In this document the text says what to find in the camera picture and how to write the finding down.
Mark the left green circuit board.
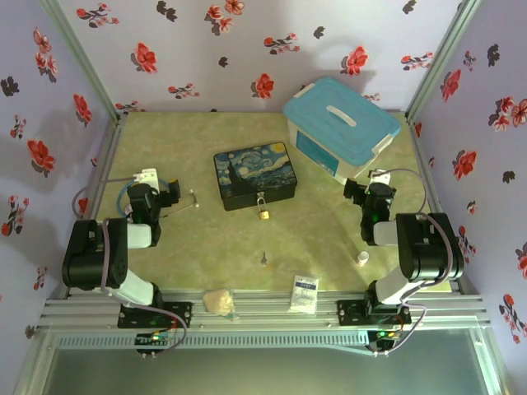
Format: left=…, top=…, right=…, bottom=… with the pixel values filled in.
left=135, top=332, right=175, bottom=345

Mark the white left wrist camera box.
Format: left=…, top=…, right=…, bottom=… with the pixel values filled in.
left=133, top=167, right=160, bottom=187

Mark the starry night tin box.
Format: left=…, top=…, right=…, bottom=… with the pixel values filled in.
left=212, top=142, right=298, bottom=212

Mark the aluminium left corner post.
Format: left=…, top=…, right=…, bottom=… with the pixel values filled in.
left=40, top=0, right=127, bottom=123

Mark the blue stethoscope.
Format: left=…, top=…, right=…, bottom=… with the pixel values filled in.
left=115, top=174, right=202, bottom=220

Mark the aluminium right corner post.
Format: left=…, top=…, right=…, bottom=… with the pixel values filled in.
left=404, top=0, right=483, bottom=123

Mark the beige cotton ball bag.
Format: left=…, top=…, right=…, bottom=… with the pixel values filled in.
left=202, top=287, right=237, bottom=318

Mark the grey slotted cable duct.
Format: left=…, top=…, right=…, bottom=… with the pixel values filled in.
left=53, top=331, right=371, bottom=351

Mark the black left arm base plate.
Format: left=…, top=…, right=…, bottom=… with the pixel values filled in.
left=117, top=301, right=194, bottom=329

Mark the grey right arm cable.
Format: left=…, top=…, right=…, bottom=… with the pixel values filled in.
left=372, top=167, right=454, bottom=357

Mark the blue lidded plastic storage box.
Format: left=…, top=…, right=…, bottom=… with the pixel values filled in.
left=282, top=76, right=402, bottom=187

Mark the grey left arm cable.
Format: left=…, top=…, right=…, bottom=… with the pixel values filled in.
left=72, top=175, right=189, bottom=352

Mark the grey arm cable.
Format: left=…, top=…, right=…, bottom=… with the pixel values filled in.
left=372, top=167, right=454, bottom=357
left=72, top=175, right=189, bottom=352

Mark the aluminium corner post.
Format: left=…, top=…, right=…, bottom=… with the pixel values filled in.
left=40, top=0, right=127, bottom=123
left=404, top=0, right=483, bottom=123

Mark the aluminium front frame rail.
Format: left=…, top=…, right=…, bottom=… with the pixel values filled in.
left=37, top=287, right=493, bottom=332

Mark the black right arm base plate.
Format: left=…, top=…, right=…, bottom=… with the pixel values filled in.
left=336, top=299, right=413, bottom=327

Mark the small brass padlock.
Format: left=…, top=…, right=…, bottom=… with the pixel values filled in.
left=255, top=192, right=272, bottom=221

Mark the aluminium right side rail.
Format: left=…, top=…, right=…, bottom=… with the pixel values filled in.
left=407, top=117, right=469, bottom=294

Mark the aluminium left side rail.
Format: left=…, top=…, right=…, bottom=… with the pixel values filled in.
left=64, top=114, right=127, bottom=298

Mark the white gauze packet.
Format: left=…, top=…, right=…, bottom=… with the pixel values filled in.
left=289, top=274, right=321, bottom=316

